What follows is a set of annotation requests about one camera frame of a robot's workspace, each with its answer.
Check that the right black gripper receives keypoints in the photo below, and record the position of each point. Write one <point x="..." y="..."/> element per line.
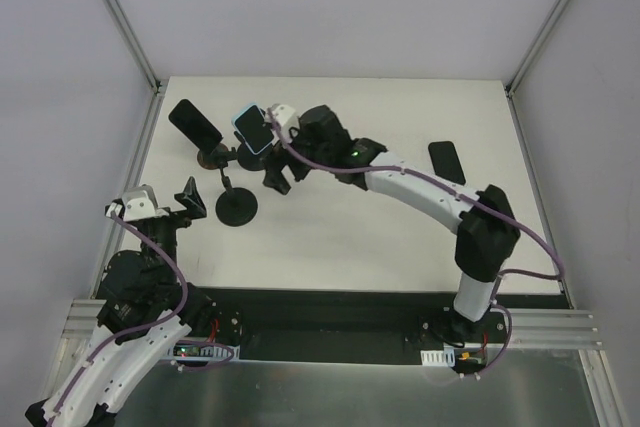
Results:
<point x="286" y="156"/>

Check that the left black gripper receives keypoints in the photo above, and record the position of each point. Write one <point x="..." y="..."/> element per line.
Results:
<point x="170" y="217"/>

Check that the black round-base phone stand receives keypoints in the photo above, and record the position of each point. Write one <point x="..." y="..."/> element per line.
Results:
<point x="236" y="206"/>

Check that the black phone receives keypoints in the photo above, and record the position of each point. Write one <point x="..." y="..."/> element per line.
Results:
<point x="445" y="161"/>
<point x="192" y="123"/>

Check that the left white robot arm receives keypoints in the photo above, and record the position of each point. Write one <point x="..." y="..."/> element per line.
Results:
<point x="148" y="306"/>

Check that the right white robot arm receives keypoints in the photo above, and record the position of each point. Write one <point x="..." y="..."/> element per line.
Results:
<point x="480" y="220"/>

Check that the wooden-base phone stand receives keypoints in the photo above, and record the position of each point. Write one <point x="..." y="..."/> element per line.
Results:
<point x="205" y="159"/>

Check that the light blue cased phone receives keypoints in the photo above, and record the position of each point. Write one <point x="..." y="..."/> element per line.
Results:
<point x="251" y="126"/>

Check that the black stand under blue phone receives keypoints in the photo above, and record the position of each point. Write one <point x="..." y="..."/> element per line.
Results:
<point x="246" y="159"/>

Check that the black phone on wooden stand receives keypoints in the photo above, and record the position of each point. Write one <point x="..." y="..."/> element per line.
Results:
<point x="192" y="123"/>

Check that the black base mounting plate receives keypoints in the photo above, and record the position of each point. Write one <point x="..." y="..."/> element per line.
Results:
<point x="351" y="327"/>

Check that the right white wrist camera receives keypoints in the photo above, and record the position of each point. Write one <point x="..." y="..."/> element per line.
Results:
<point x="284" y="121"/>

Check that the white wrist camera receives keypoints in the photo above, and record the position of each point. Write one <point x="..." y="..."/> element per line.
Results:
<point x="284" y="121"/>
<point x="136" y="204"/>

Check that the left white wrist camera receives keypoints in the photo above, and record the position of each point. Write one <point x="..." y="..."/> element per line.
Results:
<point x="136" y="204"/>

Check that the left white cable duct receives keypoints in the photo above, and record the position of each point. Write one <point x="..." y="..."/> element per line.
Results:
<point x="202" y="352"/>

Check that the white cable duct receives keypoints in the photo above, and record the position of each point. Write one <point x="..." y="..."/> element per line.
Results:
<point x="202" y="352"/>
<point x="438" y="358"/>

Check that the left aluminium frame post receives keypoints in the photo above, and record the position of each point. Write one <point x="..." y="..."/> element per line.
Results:
<point x="133" y="45"/>

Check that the aluminium frame post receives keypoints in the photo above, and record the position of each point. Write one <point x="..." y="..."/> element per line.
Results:
<point x="133" y="45"/>
<point x="542" y="35"/>

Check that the right white cable duct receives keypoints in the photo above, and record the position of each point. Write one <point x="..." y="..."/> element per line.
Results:
<point x="438" y="358"/>

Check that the horizontal aluminium rail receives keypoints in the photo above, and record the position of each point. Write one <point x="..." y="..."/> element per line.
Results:
<point x="552" y="329"/>

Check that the right aluminium frame post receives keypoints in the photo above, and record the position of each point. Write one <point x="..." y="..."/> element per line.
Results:
<point x="542" y="35"/>

